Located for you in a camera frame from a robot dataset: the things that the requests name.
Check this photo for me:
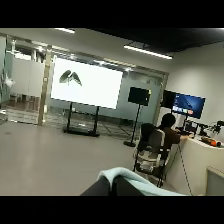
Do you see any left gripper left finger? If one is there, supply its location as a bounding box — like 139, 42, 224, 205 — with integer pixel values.
80, 175, 112, 197

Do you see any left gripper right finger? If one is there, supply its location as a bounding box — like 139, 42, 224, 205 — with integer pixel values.
111, 175, 145, 197

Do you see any pale blue garment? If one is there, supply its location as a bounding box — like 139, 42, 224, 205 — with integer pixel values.
97, 166, 188, 197

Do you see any office chair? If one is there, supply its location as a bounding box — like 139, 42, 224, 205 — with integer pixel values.
132, 122, 171, 188

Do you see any person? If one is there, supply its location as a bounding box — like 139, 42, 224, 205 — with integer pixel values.
157, 112, 190, 152

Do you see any white counter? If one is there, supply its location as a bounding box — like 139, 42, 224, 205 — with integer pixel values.
165, 133, 224, 197

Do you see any black monitor on stand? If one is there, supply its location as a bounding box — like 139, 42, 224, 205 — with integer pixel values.
123, 86, 152, 148

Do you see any monitor with blue picture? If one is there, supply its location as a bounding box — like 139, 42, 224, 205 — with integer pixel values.
171, 92, 207, 120

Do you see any large white display screen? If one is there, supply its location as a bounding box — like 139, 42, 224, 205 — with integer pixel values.
50, 56, 125, 138

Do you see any ceiling lamp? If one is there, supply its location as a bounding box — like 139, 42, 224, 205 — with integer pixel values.
123, 44, 174, 61
54, 27, 76, 35

